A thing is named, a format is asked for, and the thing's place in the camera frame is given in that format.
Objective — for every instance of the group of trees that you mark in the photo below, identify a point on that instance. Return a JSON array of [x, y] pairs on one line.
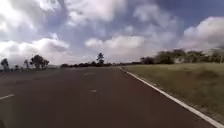
[[37, 61]]

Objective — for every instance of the tall dark tree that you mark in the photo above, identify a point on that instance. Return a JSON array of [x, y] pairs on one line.
[[100, 58]]

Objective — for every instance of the row of low dark trees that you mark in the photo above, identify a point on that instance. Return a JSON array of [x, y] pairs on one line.
[[83, 65]]

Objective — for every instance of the row of bushy trees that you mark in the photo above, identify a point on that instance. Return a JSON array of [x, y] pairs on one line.
[[173, 57]]

